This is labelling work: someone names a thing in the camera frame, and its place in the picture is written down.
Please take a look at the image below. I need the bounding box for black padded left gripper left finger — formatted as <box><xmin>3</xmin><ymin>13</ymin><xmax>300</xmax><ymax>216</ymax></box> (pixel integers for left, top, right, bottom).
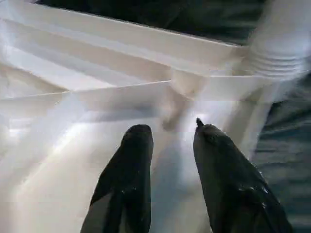
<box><xmin>81</xmin><ymin>124</ymin><xmax>155</xmax><ymax>233</ymax></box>

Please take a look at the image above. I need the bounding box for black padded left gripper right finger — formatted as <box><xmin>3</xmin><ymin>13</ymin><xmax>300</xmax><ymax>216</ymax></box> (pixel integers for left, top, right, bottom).
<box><xmin>193</xmin><ymin>117</ymin><xmax>295</xmax><ymax>233</ymax></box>

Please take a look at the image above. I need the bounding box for white plastic table top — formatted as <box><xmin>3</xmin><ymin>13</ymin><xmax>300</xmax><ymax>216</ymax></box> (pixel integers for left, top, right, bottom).
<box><xmin>0</xmin><ymin>0</ymin><xmax>279</xmax><ymax>233</ymax></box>

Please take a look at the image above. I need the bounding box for white plastic table leg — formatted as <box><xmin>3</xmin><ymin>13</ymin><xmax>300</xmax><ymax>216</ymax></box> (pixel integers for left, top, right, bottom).
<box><xmin>247</xmin><ymin>0</ymin><xmax>311</xmax><ymax>82</ymax></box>

